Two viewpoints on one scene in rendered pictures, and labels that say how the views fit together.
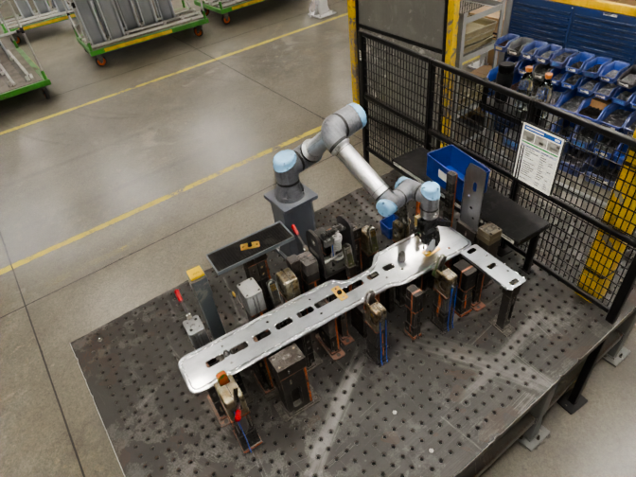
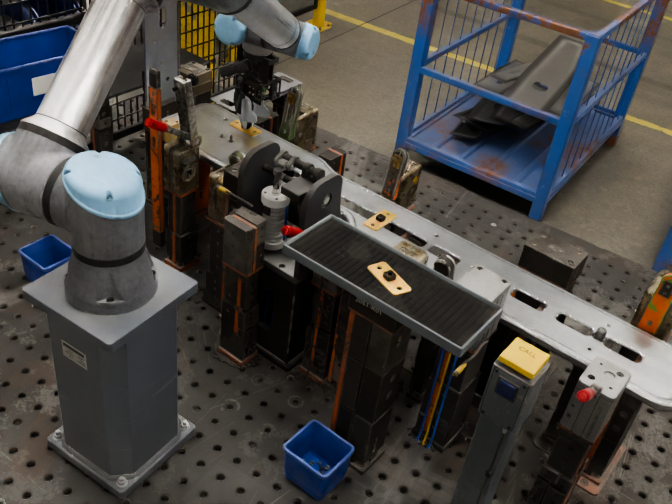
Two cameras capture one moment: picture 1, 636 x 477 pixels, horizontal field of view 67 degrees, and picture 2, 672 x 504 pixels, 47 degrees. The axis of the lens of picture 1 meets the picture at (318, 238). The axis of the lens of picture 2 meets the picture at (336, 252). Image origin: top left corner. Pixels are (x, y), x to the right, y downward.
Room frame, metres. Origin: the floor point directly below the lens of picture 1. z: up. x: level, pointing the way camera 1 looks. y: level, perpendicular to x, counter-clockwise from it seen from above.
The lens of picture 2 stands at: (2.18, 1.14, 1.97)
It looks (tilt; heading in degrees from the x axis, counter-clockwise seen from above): 37 degrees down; 240
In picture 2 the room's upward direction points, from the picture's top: 8 degrees clockwise
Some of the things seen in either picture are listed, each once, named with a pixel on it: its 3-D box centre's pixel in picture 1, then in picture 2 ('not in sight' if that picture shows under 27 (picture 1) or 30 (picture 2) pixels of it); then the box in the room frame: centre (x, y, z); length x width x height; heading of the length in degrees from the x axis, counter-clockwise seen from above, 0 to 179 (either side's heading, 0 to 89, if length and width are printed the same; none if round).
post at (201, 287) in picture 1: (209, 309); (488, 453); (1.46, 0.53, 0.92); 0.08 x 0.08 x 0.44; 27
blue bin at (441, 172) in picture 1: (456, 172); (32, 72); (2.02, -0.75, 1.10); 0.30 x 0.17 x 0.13; 21
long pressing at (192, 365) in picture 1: (336, 297); (389, 224); (1.37, -0.05, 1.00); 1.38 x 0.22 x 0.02; 117
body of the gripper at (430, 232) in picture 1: (427, 226); (258, 74); (1.53, -0.47, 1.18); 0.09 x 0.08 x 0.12; 117
